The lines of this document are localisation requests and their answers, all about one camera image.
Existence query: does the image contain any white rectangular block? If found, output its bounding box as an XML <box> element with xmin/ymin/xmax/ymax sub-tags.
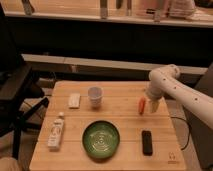
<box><xmin>68</xmin><ymin>93</ymin><xmax>81</xmax><ymax>109</ymax></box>

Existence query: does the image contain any black chair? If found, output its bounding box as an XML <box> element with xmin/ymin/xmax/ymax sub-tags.
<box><xmin>0</xmin><ymin>4</ymin><xmax>49</xmax><ymax>159</ymax></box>

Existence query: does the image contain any wooden bench rail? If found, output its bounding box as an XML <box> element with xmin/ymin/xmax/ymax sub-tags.
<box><xmin>22</xmin><ymin>54</ymin><xmax>208</xmax><ymax>75</ymax></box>

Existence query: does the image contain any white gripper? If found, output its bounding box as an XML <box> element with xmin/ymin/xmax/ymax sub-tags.
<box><xmin>146</xmin><ymin>83</ymin><xmax>164</xmax><ymax>113</ymax></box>

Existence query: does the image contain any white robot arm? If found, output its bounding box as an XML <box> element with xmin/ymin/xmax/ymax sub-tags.
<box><xmin>146</xmin><ymin>64</ymin><xmax>213</xmax><ymax>130</ymax></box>

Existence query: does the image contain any black rectangular remote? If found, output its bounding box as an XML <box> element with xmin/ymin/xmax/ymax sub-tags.
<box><xmin>142</xmin><ymin>130</ymin><xmax>153</xmax><ymax>156</ymax></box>

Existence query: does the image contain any white tube bottle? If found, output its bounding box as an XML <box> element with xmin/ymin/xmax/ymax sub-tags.
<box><xmin>47</xmin><ymin>112</ymin><xmax>65</xmax><ymax>150</ymax></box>

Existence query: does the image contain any orange pepper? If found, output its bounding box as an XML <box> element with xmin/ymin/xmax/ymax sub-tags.
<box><xmin>138</xmin><ymin>97</ymin><xmax>146</xmax><ymax>115</ymax></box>

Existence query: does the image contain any green ceramic plate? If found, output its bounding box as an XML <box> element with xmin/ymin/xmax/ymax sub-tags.
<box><xmin>82</xmin><ymin>120</ymin><xmax>120</xmax><ymax>160</ymax></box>

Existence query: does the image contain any black cable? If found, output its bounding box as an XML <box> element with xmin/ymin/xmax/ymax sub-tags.
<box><xmin>171</xmin><ymin>115</ymin><xmax>191</xmax><ymax>151</ymax></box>

